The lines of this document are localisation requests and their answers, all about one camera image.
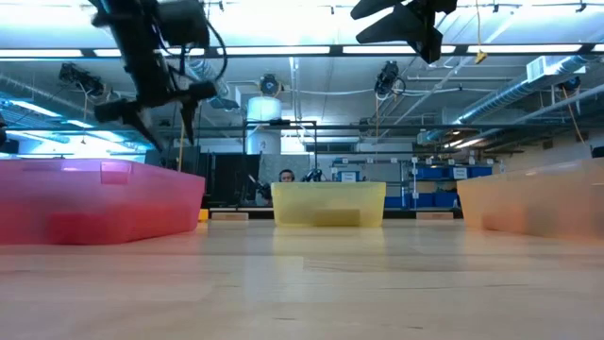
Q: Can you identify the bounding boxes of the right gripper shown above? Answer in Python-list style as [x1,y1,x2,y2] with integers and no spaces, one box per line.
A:
[349,0,459,65]

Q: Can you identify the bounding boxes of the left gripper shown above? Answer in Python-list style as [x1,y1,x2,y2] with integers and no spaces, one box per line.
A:
[92,65,218,152]

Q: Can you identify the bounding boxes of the ceiling light strip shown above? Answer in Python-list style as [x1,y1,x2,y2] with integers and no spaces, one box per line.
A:
[465,43,584,54]
[0,46,85,60]
[92,46,207,59]
[341,43,458,55]
[216,44,332,57]

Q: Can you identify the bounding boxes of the black ceiling-mounted device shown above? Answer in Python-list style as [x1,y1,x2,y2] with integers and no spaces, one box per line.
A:
[258,73,284,98]
[58,61,108,99]
[374,59,408,96]

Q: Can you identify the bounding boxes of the black cabinet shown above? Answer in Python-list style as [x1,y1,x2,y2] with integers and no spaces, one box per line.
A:
[143,145,263,209]

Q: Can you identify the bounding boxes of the white cylinder tank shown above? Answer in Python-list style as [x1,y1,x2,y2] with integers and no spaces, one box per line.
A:
[246,95,283,122]

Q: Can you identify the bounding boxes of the pink translucent plastic bin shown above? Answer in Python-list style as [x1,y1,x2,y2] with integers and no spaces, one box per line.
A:
[0,158,207,246]

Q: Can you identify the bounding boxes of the yellow translucent plastic bin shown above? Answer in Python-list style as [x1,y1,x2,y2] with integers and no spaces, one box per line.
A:
[271,181,387,229]

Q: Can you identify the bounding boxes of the orange translucent plastic bin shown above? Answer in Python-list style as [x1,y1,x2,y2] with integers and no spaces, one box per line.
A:
[456,158,604,245]

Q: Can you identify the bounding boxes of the yellow hanging cable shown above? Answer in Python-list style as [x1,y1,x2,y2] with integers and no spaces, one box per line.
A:
[561,87,586,144]
[176,120,189,174]

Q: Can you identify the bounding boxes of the silver ventilation duct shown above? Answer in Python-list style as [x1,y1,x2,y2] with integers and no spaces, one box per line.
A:
[455,55,591,125]
[186,56,242,111]

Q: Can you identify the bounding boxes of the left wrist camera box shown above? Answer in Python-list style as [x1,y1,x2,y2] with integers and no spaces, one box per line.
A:
[158,0,211,48]

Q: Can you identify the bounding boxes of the yellow hanging strap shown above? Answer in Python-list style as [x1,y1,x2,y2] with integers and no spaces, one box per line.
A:
[474,0,489,65]

